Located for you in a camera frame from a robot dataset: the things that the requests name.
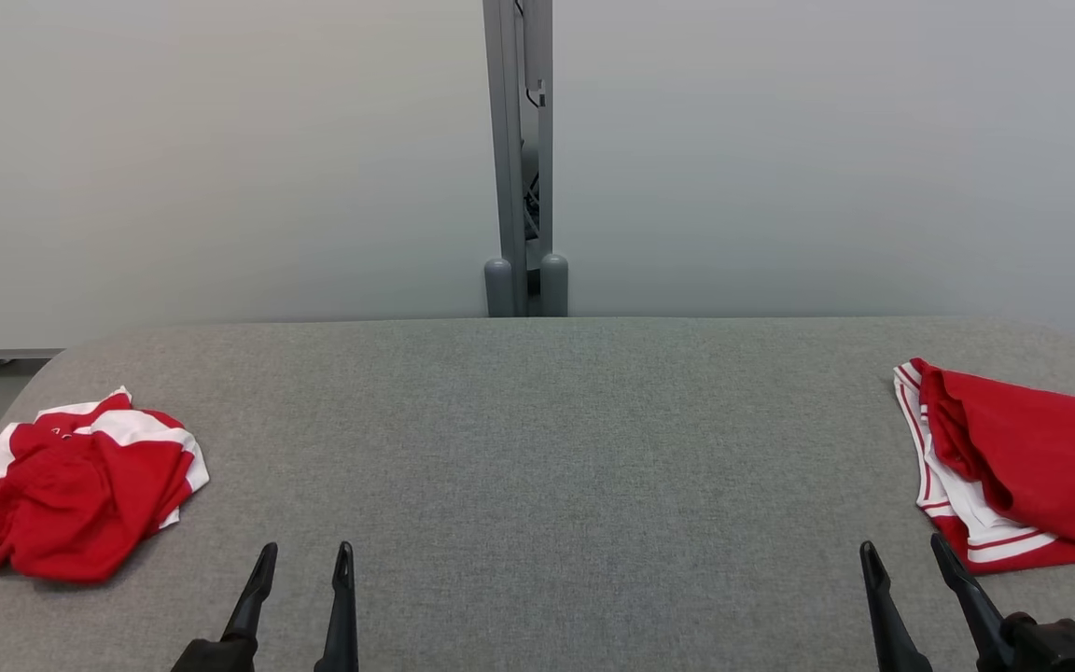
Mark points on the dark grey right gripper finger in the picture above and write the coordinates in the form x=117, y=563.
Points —
x=976, y=607
x=887, y=625

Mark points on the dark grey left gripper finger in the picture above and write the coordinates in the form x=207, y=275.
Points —
x=253, y=597
x=343, y=616

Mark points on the red jersey with white trim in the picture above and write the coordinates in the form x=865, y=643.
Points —
x=1041, y=457

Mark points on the red shorts with white stripe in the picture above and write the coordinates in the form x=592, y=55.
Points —
x=62, y=504

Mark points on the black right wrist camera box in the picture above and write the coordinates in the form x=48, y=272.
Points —
x=1055, y=649

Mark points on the grey metal post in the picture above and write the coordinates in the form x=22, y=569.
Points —
x=505, y=140

